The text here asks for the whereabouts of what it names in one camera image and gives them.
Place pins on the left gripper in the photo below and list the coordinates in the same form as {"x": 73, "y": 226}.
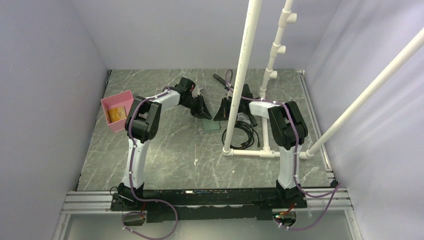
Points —
{"x": 204, "y": 113}

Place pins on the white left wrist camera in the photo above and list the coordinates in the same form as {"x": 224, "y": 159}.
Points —
{"x": 196, "y": 91}

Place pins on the stack of credit cards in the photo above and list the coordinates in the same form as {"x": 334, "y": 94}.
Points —
{"x": 117, "y": 114}

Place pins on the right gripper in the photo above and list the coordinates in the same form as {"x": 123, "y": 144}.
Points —
{"x": 223, "y": 114}

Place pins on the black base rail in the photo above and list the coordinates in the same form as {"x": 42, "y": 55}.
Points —
{"x": 207, "y": 204}

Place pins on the white PVC pipe frame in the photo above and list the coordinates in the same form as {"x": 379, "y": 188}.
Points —
{"x": 289, "y": 17}

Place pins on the green card holder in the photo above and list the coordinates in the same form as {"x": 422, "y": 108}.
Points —
{"x": 209, "y": 125}

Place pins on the pink plastic bin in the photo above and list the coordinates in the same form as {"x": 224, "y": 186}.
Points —
{"x": 124, "y": 98}

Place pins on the black foam tube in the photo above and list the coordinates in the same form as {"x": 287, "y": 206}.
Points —
{"x": 232, "y": 92}

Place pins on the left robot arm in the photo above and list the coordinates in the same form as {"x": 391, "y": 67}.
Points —
{"x": 142, "y": 125}

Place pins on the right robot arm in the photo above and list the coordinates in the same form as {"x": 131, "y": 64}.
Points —
{"x": 289, "y": 131}

